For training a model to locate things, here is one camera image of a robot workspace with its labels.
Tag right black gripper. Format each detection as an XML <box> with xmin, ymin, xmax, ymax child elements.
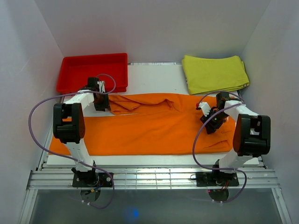
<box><xmin>200</xmin><ymin>110</ymin><xmax>229</xmax><ymax>134</ymax></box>

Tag orange trousers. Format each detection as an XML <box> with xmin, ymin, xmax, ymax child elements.
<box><xmin>50</xmin><ymin>93</ymin><xmax>236</xmax><ymax>157</ymax></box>

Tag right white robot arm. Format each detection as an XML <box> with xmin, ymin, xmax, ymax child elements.
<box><xmin>195</xmin><ymin>91</ymin><xmax>271</xmax><ymax>188</ymax></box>

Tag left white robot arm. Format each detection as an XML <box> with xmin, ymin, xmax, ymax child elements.
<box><xmin>53</xmin><ymin>77</ymin><xmax>110</xmax><ymax>187</ymax></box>

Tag folded yellow trousers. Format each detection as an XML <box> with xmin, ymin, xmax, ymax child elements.
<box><xmin>182</xmin><ymin>55</ymin><xmax>249</xmax><ymax>95</ymax></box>

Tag red plastic tray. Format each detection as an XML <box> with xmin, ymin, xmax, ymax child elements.
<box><xmin>56</xmin><ymin>53</ymin><xmax>128</xmax><ymax>94</ymax></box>

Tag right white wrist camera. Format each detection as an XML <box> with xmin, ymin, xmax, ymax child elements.
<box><xmin>196</xmin><ymin>102</ymin><xmax>211</xmax><ymax>117</ymax></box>

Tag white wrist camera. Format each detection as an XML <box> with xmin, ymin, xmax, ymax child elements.
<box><xmin>196</xmin><ymin>102</ymin><xmax>211</xmax><ymax>117</ymax></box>
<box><xmin>98</xmin><ymin>81</ymin><xmax>106</xmax><ymax>93</ymax></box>

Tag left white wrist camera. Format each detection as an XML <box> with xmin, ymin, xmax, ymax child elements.
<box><xmin>98</xmin><ymin>81</ymin><xmax>106</xmax><ymax>93</ymax></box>

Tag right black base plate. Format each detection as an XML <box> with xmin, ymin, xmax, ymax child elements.
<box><xmin>195</xmin><ymin>171</ymin><xmax>239</xmax><ymax>187</ymax></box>

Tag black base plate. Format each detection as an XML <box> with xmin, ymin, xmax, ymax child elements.
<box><xmin>195</xmin><ymin>171</ymin><xmax>239</xmax><ymax>187</ymax></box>
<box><xmin>71</xmin><ymin>171</ymin><xmax>113</xmax><ymax>188</ymax></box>

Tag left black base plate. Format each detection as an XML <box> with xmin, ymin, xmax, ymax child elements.
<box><xmin>71</xmin><ymin>171</ymin><xmax>113</xmax><ymax>188</ymax></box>

